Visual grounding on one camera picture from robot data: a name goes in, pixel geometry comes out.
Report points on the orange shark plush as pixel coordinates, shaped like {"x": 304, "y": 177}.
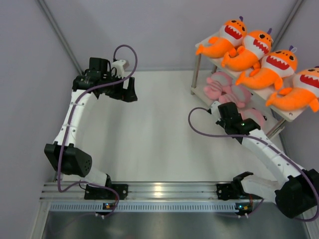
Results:
{"x": 275, "y": 67}
{"x": 255, "y": 45}
{"x": 304, "y": 92}
{"x": 230, "y": 37}

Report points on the white slotted cable duct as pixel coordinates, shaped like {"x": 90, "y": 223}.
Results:
{"x": 146, "y": 207}

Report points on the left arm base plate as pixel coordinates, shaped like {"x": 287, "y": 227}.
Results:
{"x": 96, "y": 193}

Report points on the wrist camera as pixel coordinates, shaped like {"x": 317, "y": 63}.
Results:
{"x": 118, "y": 67}
{"x": 214, "y": 110}

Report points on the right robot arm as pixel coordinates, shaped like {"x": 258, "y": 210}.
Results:
{"x": 294, "y": 190}

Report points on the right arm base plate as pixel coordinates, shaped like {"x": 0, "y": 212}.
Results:
{"x": 227, "y": 191}

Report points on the aluminium rail frame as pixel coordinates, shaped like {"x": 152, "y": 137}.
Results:
{"x": 141, "y": 190}

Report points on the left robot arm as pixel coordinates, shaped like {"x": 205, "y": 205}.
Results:
{"x": 66, "y": 153}

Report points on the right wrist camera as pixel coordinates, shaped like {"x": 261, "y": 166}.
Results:
{"x": 214, "y": 110}

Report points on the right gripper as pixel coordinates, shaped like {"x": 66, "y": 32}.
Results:
{"x": 221, "y": 123}

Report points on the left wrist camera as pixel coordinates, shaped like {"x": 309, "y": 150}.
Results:
{"x": 118, "y": 67}

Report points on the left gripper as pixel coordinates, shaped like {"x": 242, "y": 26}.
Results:
{"x": 131, "y": 95}

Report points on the white two-tier shelf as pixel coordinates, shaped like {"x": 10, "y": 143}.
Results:
{"x": 250, "y": 102}

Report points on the pink striped plush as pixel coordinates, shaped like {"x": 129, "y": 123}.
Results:
{"x": 255, "y": 115}
{"x": 218, "y": 83}
{"x": 238, "y": 94}

